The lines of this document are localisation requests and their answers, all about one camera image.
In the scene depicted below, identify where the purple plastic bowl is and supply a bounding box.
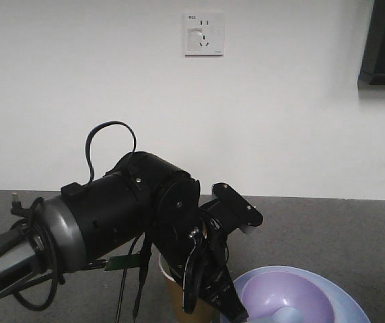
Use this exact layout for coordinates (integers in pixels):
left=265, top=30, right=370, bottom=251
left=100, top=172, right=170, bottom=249
left=240, top=271, right=335, bottom=323

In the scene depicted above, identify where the light blue plastic spoon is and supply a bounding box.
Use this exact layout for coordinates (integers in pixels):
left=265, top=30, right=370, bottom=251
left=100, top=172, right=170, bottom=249
left=248, top=307, right=304, bottom=323

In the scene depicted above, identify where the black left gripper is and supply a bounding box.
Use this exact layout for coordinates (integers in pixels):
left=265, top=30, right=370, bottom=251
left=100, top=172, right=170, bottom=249
left=151, top=180, right=263, bottom=320

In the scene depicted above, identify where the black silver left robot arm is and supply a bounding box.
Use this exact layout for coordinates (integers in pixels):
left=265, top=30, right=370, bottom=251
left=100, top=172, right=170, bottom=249
left=0, top=152, right=263, bottom=322

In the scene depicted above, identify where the light blue plastic plate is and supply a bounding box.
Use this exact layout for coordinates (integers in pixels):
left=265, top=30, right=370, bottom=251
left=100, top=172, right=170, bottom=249
left=234, top=266, right=370, bottom=322

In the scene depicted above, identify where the white wall power socket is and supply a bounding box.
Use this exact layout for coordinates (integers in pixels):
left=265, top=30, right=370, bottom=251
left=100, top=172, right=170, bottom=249
left=182, top=11, right=225, bottom=57

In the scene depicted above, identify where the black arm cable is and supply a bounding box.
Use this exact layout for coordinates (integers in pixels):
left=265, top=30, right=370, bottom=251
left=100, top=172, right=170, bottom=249
left=84, top=120, right=137, bottom=184

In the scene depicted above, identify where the brown paper cup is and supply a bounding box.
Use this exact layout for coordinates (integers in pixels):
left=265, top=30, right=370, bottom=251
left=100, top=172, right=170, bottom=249
left=157, top=254, right=222, bottom=323

